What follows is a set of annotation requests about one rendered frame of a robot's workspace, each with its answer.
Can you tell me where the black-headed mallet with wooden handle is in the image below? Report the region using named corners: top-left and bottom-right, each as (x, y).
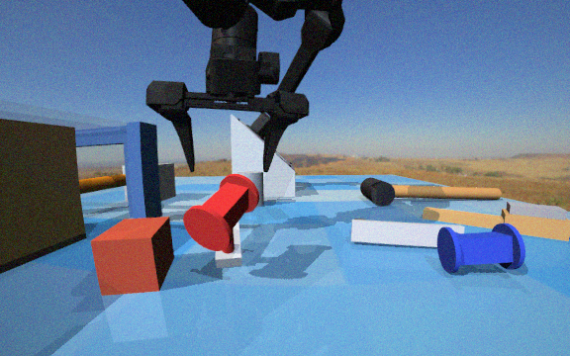
top-left (360, 178), bottom-right (502, 207)

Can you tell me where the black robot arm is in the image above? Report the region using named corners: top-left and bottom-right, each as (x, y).
top-left (182, 0), bottom-right (345, 140)

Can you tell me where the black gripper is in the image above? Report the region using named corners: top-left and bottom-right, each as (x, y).
top-left (145, 37), bottom-right (310, 172)

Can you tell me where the grey cylinder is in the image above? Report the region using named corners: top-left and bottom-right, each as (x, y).
top-left (237, 171), bottom-right (264, 207)

